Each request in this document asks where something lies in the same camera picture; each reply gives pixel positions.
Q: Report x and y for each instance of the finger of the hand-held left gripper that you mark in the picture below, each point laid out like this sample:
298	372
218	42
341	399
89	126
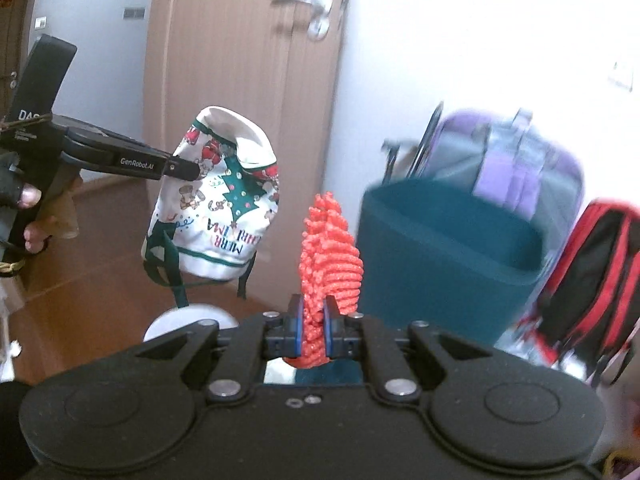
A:
135	162
115	137

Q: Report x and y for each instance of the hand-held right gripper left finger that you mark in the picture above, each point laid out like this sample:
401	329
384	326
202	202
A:
298	325

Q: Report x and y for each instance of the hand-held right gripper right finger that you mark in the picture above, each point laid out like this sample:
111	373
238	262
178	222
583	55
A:
328	327

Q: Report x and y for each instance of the red chenille mitt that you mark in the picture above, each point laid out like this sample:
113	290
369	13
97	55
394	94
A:
330	250

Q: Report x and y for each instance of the white christmas print bag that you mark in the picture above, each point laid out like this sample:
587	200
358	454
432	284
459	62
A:
220	200

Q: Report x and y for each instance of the dark teal waste bin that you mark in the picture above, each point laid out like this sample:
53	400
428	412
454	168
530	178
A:
425	270

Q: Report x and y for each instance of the person's left hand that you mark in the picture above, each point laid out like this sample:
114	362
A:
30	195

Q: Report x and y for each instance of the white round floor disc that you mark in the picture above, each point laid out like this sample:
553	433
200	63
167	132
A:
185	317

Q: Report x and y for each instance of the light wooden door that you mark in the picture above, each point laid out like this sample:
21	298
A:
225	60

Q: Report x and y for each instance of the round silver door lock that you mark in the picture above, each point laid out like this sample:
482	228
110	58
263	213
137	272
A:
318	27

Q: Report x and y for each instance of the purple grey backpack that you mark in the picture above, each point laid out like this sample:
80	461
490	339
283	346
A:
505	170

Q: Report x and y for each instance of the red black backpack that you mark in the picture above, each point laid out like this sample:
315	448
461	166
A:
590	280

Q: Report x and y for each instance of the small white wall switch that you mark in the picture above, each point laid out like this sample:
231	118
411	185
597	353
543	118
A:
41	22

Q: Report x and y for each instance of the grey wall switch plate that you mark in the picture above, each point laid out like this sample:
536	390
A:
133	12

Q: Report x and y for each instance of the white wall outlet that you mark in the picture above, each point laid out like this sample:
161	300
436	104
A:
621	76

